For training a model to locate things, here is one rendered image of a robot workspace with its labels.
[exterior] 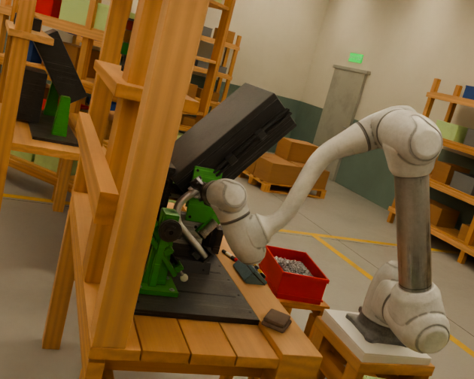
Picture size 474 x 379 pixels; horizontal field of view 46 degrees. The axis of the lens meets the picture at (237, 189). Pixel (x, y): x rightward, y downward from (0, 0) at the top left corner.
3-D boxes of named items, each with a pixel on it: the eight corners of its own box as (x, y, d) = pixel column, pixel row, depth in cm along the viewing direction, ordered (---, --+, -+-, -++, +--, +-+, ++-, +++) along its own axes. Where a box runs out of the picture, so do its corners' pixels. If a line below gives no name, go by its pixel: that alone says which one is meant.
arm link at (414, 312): (426, 323, 192) (460, 360, 171) (382, 333, 190) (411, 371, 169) (420, 104, 169) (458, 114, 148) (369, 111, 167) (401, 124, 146)
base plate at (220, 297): (185, 215, 282) (186, 211, 282) (258, 325, 182) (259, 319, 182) (102, 202, 267) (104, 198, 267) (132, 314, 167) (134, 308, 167)
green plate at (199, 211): (207, 222, 220) (215, 171, 221) (214, 224, 212) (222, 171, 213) (180, 218, 216) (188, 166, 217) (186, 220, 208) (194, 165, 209)
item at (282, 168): (294, 183, 942) (307, 141, 926) (323, 198, 877) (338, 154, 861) (236, 175, 876) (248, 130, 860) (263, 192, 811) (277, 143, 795)
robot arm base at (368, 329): (378, 316, 217) (384, 303, 215) (411, 347, 196) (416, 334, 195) (338, 310, 210) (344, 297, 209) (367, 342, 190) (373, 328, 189)
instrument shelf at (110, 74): (149, 82, 247) (151, 73, 247) (197, 115, 166) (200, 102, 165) (92, 68, 239) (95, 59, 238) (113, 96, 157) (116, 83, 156)
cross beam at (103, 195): (86, 131, 265) (89, 113, 263) (112, 226, 147) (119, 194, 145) (75, 129, 263) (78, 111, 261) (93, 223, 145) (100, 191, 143)
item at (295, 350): (196, 228, 308) (202, 203, 305) (310, 398, 172) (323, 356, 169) (171, 225, 303) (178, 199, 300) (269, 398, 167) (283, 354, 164)
